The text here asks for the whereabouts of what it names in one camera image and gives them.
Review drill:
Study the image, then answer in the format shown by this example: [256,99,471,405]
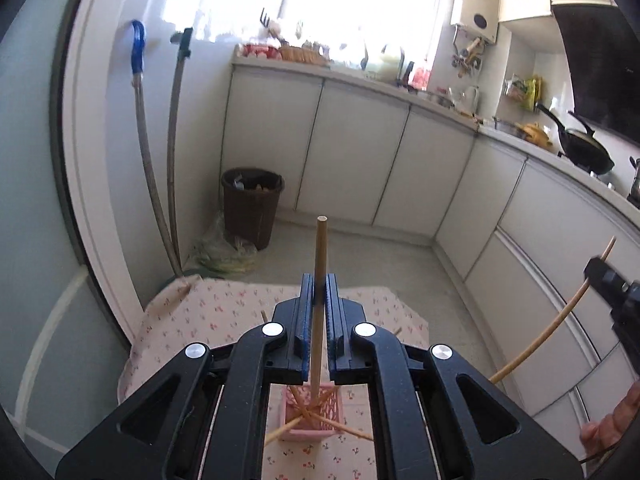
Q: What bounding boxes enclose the pale green kettle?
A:
[367,42,405,84]

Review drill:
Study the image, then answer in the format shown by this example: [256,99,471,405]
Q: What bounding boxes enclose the long wooden chopstick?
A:
[489,236,617,385]
[307,215,330,414]

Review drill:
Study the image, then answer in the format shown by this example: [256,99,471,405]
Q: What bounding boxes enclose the dark handled broom pole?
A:
[167,27,197,277]

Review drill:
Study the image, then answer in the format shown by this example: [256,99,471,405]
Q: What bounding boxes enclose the steel bowl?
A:
[492,116,526,136]

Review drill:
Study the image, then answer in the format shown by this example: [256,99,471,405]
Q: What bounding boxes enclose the wall rack with yellow packets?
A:
[502,73,544,111]

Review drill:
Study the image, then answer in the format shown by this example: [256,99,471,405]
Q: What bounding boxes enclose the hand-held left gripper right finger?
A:
[324,272,586,480]

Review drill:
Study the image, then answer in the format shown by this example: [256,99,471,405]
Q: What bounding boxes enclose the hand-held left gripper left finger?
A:
[55,272,321,480]

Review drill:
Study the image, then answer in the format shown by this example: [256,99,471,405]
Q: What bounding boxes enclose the group of wooden chopsticks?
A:
[260,310,404,447]

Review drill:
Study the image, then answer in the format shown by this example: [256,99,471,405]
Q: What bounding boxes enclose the pink perforated utensil holder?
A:
[278,382,351,442]

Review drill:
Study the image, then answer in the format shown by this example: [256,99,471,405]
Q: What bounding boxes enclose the black wok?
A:
[535,104,616,175]

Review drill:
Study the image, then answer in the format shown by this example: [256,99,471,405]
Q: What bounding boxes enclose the blue-handled metal hose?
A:
[127,20,184,274]

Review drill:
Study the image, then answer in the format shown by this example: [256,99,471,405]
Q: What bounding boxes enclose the red label bottle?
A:
[409,62,432,91]

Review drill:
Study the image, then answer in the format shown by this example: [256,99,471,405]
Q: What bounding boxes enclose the water heater pipes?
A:
[452,35,486,79]

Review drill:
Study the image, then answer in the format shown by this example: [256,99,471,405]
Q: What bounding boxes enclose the crumpled plastic bag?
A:
[192,212,261,277]

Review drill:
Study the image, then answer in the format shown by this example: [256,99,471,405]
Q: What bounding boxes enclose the white kitchen countertop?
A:
[230,54,640,211]

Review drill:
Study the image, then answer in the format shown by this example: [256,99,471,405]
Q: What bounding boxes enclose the frosted glass sliding door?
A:
[0,0,132,480]

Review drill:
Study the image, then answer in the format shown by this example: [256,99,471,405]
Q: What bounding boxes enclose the dark range hood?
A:
[550,2,640,147]

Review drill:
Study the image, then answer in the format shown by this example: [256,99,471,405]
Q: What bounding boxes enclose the brown trash bin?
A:
[221,166,285,252]

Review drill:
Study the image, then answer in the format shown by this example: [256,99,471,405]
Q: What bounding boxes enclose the white gas water heater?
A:
[450,0,501,44]

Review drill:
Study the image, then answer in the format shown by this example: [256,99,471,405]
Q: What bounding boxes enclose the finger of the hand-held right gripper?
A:
[583,257,632,307]

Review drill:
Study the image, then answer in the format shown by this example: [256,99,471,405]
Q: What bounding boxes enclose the wicker basket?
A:
[278,45,326,66]

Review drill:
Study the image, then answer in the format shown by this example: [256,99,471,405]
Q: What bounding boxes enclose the white cabinet drawer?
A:
[464,232,623,417]
[495,160,640,356]

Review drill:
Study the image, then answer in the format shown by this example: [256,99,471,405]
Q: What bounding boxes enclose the pink plastic basket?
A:
[240,42,281,61]

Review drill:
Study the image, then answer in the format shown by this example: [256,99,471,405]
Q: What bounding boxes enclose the person's right hand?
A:
[580,379,640,463]

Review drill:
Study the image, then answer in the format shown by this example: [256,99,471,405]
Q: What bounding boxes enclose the orange clay pot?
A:
[515,122,554,149]

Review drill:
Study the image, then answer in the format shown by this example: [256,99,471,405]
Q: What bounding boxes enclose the white jug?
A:
[457,85,482,114]

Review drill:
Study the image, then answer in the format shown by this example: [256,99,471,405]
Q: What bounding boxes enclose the cherry printed cloth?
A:
[117,279,432,480]

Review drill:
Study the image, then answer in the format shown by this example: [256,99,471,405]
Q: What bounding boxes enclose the white cabinet door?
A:
[434,137,529,282]
[295,80,414,227]
[372,105,476,239]
[222,66,324,212]

